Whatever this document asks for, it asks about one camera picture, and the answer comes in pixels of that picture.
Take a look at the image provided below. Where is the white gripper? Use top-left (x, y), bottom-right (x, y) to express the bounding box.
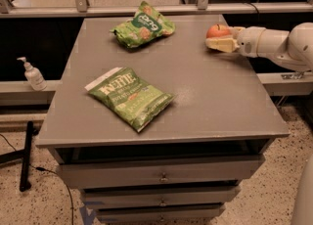
top-left (205, 26), bottom-right (265, 58)

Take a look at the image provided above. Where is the red apple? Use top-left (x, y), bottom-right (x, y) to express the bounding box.
top-left (206, 23), bottom-right (231, 38)

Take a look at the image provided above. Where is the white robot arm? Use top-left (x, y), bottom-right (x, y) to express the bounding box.
top-left (205, 22), bottom-right (313, 72)

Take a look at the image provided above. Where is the green snack bag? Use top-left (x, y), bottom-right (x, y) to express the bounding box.
top-left (111, 1), bottom-right (176, 48)

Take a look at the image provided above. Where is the green Kettle jalapeno chip bag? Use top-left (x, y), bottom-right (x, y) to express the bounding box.
top-left (85, 67), bottom-right (175, 132)

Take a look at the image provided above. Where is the grey drawer cabinet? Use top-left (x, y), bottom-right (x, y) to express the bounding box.
top-left (37, 15), bottom-right (288, 225)

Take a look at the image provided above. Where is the top grey drawer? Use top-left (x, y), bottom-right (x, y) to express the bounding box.
top-left (57, 155), bottom-right (265, 189)

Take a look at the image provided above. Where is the grey drawer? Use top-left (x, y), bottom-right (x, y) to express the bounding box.
top-left (96, 204), bottom-right (225, 224)
top-left (57, 155), bottom-right (265, 189)
top-left (82, 185), bottom-right (241, 209)

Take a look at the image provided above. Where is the middle grey drawer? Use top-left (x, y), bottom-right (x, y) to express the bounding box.
top-left (82, 185), bottom-right (241, 209)

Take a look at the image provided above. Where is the bottom grey drawer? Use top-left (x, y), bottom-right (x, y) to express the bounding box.
top-left (96, 204), bottom-right (225, 224)

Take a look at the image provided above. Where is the white pump sanitizer bottle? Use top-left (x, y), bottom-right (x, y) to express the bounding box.
top-left (18, 57), bottom-right (47, 91)

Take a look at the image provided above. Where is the black metal stand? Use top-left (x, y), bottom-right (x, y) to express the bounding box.
top-left (0, 121), bottom-right (34, 192)

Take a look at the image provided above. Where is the black floor cable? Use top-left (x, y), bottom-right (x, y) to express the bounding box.
top-left (0, 133), bottom-right (75, 225)

